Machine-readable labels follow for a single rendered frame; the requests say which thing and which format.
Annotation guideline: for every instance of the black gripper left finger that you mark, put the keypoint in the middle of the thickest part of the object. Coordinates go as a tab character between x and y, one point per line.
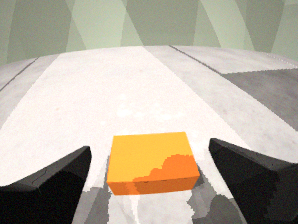
48	196

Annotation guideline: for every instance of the orange block with dark panel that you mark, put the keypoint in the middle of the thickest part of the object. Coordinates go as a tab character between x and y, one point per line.
148	164

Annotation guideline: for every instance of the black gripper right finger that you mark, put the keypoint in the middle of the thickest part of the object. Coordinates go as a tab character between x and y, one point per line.
265	188

